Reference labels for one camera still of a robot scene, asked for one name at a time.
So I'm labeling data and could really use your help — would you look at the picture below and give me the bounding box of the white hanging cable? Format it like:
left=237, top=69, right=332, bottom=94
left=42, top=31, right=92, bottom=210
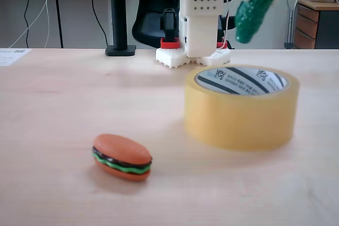
left=7, top=0, right=66, bottom=49

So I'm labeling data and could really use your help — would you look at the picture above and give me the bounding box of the black hanging cable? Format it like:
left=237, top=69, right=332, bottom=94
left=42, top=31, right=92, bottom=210
left=23, top=0, right=34, bottom=49

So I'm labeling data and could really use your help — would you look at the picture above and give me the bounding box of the toy hamburger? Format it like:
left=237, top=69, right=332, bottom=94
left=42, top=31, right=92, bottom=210
left=91, top=133, right=154, bottom=182

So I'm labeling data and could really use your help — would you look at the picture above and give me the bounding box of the green toy cucumber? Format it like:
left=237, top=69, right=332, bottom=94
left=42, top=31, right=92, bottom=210
left=234, top=0, right=281, bottom=44

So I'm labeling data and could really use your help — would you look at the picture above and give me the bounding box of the wooden drawer cabinet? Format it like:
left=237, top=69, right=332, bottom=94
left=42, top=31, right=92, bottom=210
left=293, top=0, right=339, bottom=50

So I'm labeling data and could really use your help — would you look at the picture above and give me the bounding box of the black office chair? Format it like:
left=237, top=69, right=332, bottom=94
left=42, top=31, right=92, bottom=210
left=129, top=0, right=240, bottom=50

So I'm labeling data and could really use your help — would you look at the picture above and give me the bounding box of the printed white paper sheet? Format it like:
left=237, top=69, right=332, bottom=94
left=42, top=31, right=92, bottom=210
left=0, top=48, right=33, bottom=67

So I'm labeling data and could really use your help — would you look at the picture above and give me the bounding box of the yellow packing tape roll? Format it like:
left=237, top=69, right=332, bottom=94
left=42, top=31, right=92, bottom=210
left=184, top=65, right=300, bottom=152

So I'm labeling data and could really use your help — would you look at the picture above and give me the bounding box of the background desk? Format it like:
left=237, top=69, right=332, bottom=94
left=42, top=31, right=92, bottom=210
left=0, top=0, right=140, bottom=49

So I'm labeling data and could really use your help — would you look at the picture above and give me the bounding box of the grey metal crutch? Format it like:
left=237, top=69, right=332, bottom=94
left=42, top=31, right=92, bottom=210
left=283, top=0, right=305, bottom=50

